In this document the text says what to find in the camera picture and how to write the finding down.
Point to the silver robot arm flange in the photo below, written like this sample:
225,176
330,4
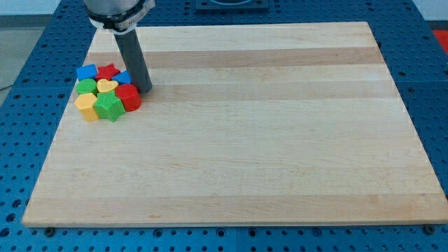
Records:
117,16

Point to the light wooden board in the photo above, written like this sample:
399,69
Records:
246,125

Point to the red cylinder block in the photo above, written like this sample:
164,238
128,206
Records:
129,96

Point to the blue triangle block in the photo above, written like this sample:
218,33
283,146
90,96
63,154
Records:
122,78

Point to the green star block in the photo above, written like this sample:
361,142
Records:
109,106

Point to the yellow heart block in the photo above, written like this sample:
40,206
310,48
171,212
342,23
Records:
104,85

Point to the red star block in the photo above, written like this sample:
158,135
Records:
107,72

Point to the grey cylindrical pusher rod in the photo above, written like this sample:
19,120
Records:
133,57

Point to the yellow hexagon block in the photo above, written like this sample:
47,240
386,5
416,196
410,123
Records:
85,104

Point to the green cylinder block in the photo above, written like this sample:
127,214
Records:
85,86

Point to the blue cube block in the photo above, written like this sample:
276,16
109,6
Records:
87,71

